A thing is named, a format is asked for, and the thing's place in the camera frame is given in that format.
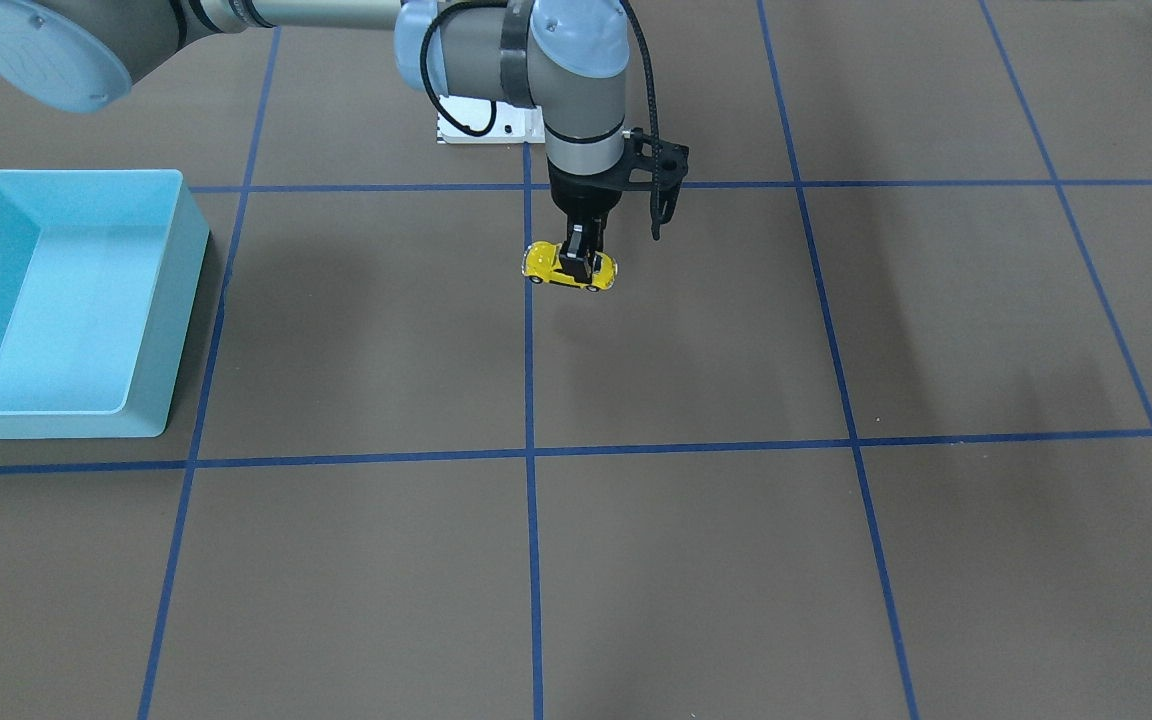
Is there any yellow beetle toy car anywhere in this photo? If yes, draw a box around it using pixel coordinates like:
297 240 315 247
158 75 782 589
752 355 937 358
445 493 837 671
521 241 617 293

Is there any light blue plastic bin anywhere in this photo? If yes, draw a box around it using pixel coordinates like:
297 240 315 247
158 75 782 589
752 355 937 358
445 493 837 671
0 169 210 439

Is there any white camera stand post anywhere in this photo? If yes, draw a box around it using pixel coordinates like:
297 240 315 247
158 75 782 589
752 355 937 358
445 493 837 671
435 96 545 145

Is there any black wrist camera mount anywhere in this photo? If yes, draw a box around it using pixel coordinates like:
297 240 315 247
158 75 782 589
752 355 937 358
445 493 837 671
623 127 691 242

